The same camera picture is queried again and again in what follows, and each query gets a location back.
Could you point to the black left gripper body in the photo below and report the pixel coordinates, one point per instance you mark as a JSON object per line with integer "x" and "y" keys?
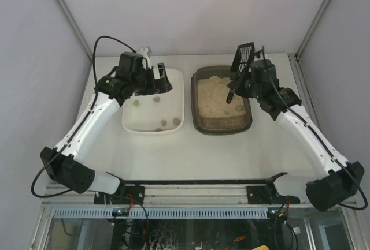
{"x": 154, "y": 84}

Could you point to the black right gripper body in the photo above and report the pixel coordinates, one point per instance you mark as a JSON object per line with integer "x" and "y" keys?
{"x": 240, "y": 74}

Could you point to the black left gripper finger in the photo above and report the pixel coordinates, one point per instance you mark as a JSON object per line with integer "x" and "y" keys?
{"x": 163, "y": 86}
{"x": 162, "y": 71}

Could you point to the black slotted litter scoop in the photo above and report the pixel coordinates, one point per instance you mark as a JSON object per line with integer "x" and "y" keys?
{"x": 244, "y": 56}

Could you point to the brown plastic litter box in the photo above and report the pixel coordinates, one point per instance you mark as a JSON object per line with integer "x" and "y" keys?
{"x": 208, "y": 101}

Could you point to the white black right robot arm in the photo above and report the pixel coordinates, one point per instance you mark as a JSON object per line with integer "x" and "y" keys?
{"x": 335, "y": 179}

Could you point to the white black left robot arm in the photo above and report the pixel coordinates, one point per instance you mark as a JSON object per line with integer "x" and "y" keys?
{"x": 66, "y": 162}

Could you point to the white plastic tub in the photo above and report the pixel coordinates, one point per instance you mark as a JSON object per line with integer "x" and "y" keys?
{"x": 146, "y": 118}

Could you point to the right controller board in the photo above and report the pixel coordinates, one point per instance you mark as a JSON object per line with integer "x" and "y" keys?
{"x": 275, "y": 212}

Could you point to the controller board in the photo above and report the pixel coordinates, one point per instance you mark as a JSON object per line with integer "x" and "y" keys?
{"x": 120, "y": 212}
{"x": 275, "y": 212}

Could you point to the left controller board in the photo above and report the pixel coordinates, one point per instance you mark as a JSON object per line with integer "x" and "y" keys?
{"x": 120, "y": 212}

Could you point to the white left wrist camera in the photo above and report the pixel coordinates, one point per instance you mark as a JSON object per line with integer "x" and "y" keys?
{"x": 146, "y": 53}

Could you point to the aluminium right side rail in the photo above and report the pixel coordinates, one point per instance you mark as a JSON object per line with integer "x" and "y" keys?
{"x": 303, "y": 88}

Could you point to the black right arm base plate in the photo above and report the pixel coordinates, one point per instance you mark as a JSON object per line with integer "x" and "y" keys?
{"x": 259, "y": 195}

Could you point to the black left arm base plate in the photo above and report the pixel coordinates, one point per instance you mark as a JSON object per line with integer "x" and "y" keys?
{"x": 132, "y": 194}

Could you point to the aluminium left frame post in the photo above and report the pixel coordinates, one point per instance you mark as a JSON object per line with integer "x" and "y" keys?
{"x": 70, "y": 20}

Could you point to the aluminium frame post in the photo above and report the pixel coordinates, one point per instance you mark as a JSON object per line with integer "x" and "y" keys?
{"x": 70, "y": 20}
{"x": 313, "y": 26}

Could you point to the aluminium right frame post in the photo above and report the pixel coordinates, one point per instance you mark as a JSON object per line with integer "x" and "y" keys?
{"x": 313, "y": 26}

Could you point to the aluminium front mounting rail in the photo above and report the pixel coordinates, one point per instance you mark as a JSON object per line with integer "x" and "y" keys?
{"x": 171, "y": 195}

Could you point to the grey slotted cable duct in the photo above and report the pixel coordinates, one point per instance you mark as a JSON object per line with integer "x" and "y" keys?
{"x": 165, "y": 213}

